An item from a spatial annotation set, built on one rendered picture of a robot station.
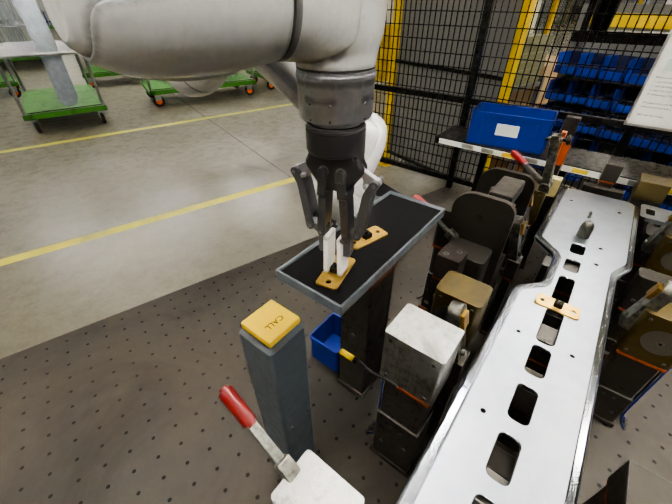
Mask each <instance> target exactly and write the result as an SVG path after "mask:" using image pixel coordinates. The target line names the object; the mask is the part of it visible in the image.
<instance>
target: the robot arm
mask: <svg viewBox="0 0 672 504"><path fill-rule="evenodd" d="M41 1H42V3H43V6H44V8H45V10H46V13H47V15H48V17H49V19H50V21H51V23H52V25H53V27H54V28H55V30H56V32H57V33H58V35H59V36H60V38H61V39H62V40H63V41H64V42H65V43H66V44H67V45H68V46H69V47H70V48H71V49H72V50H74V51H76V52H77V53H79V54H80V55H81V56H82V57H83V58H84V59H85V60H87V61H88V62H89V63H91V64H93V65H96V66H98V67H100V68H103V69H106V70H109V71H112V72H115V73H119V74H122V75H127V76H131V77H137V78H144V79H160V80H164V81H168V82H169V83H170V84H171V86H172V87H173V88H175V89H176V90H177V91H179V92H180V93H182V94H184V95H186V96H189V97H203V96H207V95H210V94H212V93H213V92H215V91H216V90H217V89H218V88H220V87H221V86H222V85H223V83H224V82H225V80H226V79H227V78H228V77H229V76H230V75H234V74H237V73H238V72H240V71H241V70H247V69H251V68H254V69H256V70H257V71H258V72H259V73H260V74H261V75H262V76H263V77H264V78H265V79H266V80H267V81H268V82H269V83H270V84H272V85H273V86H274V87H275V88H276V89H277V90H278V91H279V92H280V93H281V94H282V95H283V96H284V97H285V98H287V99H288V100H289V101H290V102H291V103H292V104H293V105H294V106H295V107H296V108H297V109H298V110H299V115H300V117H301V118H302V119H303V120H305V121H307V122H306V124H305V127H306V145H307V150H308V155H307V157H306V161H304V162H303V161H300V162H299V163H297V164H296V165H295V166H293V167H292V168H291V169H290V171H291V174H292V175H293V177H294V179H295V181H296V183H297V186H298V190H299V195H300V199H301V203H302V208H303V212H304V216H305V221H306V225H307V227H308V228H309V229H315V230H316V231H317V233H318V234H319V249H320V250H322V251H324V272H328V271H329V270H330V266H331V265H332V264H333V262H335V234H336V229H335V228H333V227H332V228H331V229H330V227H331V226H332V225H333V223H332V224H331V218H332V219H333V220H335V221H337V222H336V225H337V226H339V225H340V227H341V235H340V236H339V238H338V239H337V240H336V243H337V275H338V276H342V275H343V273H344V272H345V270H346V269H347V267H348V258H349V257H350V255H351V254H352V252H353V247H354V246H353V245H354V240H355V241H359V240H360V239H361V237H362V236H363V235H364V233H365V232H366V229H367V225H368V222H369V218H370V214H371V210H372V207H373V203H374V201H376V200H377V199H378V198H380V196H376V192H377V190H378V189H379V187H380V186H381V185H382V183H383V182H384V178H383V176H381V175H378V176H375V175H374V174H373V173H374V171H375V169H376V167H377V165H378V163H379V161H380V159H381V156H382V154H383V152H384V149H385V146H386V142H387V126H386V124H385V122H384V120H383V119H382V118H381V117H380V116H378V115H377V114H375V113H373V102H374V87H375V78H376V61H377V55H378V51H379V47H380V44H381V41H382V38H383V35H384V28H385V22H386V14H387V4H388V0H41ZM311 173H312V176H311ZM357 213H358V215H357V220H356V224H355V221H354V215H355V214H357Z"/></svg>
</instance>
